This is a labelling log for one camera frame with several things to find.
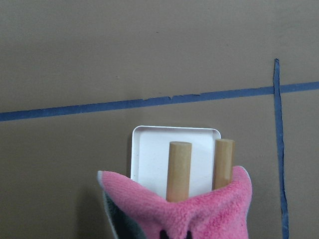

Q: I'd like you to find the pink grey cleaning cloth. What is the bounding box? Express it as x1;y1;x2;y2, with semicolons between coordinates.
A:
97;166;252;239

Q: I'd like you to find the white rectangular tray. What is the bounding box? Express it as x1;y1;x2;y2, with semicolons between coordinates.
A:
131;125;221;198

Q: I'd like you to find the wooden dowel right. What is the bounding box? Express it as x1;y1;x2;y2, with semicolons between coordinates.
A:
212;139;235;190

